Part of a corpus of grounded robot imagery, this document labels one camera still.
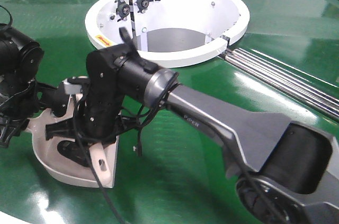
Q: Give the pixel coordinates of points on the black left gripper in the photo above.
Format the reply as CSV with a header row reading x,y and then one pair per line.
x,y
20,101

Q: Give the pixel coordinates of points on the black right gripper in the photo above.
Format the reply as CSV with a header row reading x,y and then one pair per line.
x,y
93,120

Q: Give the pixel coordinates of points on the pink dustpan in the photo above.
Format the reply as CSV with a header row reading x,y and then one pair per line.
x,y
58,166

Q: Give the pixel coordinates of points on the beige hand brush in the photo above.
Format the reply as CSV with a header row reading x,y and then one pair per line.
x,y
100,163

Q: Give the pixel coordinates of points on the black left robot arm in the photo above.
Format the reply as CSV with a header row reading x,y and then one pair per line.
x,y
20,55

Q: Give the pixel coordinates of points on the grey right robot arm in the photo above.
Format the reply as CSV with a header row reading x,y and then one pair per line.
x,y
287,171

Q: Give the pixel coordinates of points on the steel transfer rollers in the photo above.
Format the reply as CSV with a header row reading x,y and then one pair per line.
x,y
283,80

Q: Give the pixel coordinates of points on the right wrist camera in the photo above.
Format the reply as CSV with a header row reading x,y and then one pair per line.
x,y
76,85

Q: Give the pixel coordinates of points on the left black bearing mount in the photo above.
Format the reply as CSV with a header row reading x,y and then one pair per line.
x,y
122,10

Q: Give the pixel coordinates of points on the black bearing mount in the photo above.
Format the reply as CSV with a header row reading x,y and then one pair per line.
x,y
122,10
143,5

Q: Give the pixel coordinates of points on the right black bearing mount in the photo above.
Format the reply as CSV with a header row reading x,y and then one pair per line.
x,y
143,5

